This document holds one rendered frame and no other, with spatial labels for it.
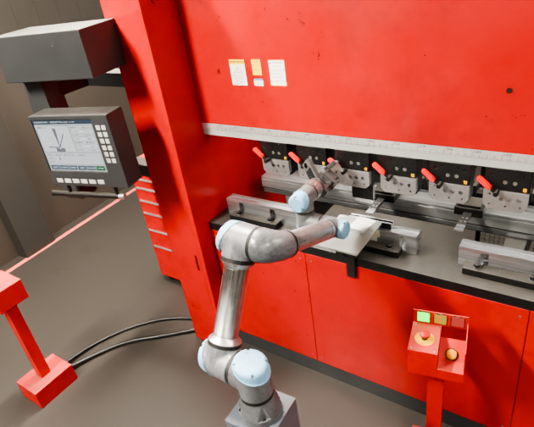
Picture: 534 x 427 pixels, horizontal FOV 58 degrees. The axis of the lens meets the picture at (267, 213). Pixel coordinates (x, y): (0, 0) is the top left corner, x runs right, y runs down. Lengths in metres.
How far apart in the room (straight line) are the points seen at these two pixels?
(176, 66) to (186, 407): 1.80
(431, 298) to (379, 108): 0.82
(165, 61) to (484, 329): 1.78
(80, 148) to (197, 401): 1.49
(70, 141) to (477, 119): 1.73
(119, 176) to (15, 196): 2.37
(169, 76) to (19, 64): 0.65
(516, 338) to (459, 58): 1.09
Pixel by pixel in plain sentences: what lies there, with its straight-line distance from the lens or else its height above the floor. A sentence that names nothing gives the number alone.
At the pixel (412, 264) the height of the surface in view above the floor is 0.88.
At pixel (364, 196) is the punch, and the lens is 2.17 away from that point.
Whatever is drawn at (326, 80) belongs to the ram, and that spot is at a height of 1.64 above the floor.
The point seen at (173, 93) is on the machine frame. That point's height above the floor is 1.60.
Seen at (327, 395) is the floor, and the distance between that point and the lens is 2.78.
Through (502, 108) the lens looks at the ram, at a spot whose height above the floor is 1.56.
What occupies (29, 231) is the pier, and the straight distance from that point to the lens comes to 4.75.
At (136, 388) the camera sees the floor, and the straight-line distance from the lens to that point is 3.08.
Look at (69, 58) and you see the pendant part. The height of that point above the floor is 1.84.
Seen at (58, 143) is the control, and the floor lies 1.46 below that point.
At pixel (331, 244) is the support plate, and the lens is 2.06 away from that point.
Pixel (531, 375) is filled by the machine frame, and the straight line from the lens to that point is 2.29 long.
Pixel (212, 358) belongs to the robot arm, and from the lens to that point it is 1.67.
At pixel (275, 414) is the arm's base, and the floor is 0.80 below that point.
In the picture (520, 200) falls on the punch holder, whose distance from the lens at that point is 1.95.
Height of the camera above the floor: 2.15
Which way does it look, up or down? 29 degrees down
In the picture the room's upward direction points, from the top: 9 degrees counter-clockwise
